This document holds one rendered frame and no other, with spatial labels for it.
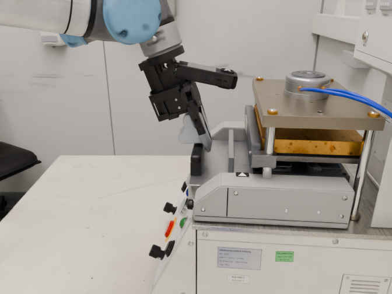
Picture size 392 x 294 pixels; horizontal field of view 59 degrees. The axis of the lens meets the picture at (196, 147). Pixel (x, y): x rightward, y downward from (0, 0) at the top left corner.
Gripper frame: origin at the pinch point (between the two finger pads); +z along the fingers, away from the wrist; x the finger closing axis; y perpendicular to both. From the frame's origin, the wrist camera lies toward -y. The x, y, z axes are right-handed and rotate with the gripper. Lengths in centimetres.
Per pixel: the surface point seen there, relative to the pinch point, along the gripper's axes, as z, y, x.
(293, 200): 6.9, -12.3, 16.3
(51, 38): -39, 82, -118
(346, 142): 2.6, -23.2, 10.3
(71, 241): 12.8, 38.9, 1.4
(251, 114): -2.1, -9.3, -4.6
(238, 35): -6, -11, -137
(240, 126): 2.5, -5.9, -12.1
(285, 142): -0.5, -13.8, 10.3
